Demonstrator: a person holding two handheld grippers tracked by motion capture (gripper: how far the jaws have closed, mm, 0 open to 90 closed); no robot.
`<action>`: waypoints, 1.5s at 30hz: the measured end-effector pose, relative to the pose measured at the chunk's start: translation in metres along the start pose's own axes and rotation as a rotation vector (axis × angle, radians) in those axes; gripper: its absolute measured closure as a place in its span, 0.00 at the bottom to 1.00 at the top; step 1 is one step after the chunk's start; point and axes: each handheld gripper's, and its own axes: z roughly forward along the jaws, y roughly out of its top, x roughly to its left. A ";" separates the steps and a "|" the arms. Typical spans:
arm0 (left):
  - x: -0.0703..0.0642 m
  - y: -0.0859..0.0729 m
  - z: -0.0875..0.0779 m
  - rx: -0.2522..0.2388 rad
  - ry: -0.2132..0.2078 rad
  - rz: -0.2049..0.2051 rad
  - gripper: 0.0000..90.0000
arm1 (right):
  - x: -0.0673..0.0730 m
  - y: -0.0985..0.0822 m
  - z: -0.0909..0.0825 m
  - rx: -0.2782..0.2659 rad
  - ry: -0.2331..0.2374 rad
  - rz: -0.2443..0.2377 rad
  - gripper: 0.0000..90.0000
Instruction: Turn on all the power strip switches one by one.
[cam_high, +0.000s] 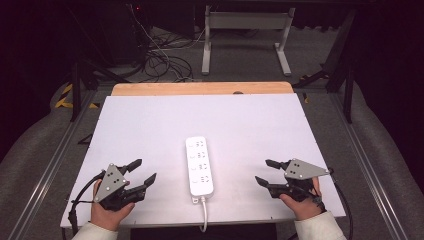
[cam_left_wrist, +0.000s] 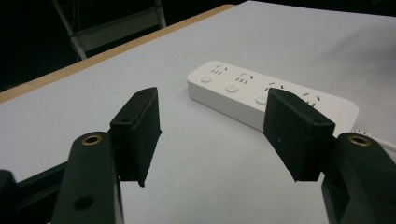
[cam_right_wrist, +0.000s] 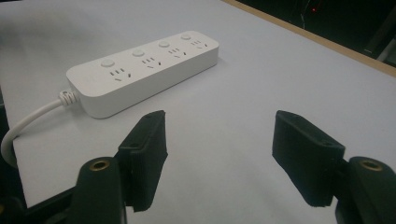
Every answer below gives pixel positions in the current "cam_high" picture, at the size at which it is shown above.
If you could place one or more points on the white power strip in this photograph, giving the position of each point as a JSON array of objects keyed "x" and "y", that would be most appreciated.
[{"x": 199, "y": 166}]

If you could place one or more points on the white metal desk frame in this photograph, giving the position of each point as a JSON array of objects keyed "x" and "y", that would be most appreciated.
[{"x": 246, "y": 20}]

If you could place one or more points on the white table cover board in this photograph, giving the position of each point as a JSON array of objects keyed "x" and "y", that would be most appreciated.
[{"x": 233, "y": 120}]

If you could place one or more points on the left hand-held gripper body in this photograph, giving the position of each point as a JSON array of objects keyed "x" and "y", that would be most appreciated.
[{"x": 111, "y": 181}]

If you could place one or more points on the person's left hand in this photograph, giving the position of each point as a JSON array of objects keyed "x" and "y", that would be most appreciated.
[{"x": 107, "y": 216}]

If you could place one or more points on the grey metal floor rail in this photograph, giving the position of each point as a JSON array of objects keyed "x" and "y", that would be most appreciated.
[
  {"x": 366, "y": 166},
  {"x": 46, "y": 173}
]

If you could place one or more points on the person's right hand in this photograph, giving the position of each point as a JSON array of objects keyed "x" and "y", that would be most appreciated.
[{"x": 305, "y": 208}]

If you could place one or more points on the black metal stand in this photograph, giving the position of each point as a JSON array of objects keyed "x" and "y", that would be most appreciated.
[
  {"x": 346, "y": 83},
  {"x": 77, "y": 90}
]

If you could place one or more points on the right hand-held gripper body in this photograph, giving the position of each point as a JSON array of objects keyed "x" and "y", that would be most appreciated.
[{"x": 301, "y": 170}]

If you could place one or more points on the black computer tower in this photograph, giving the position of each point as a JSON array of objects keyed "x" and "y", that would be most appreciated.
[{"x": 123, "y": 33}]

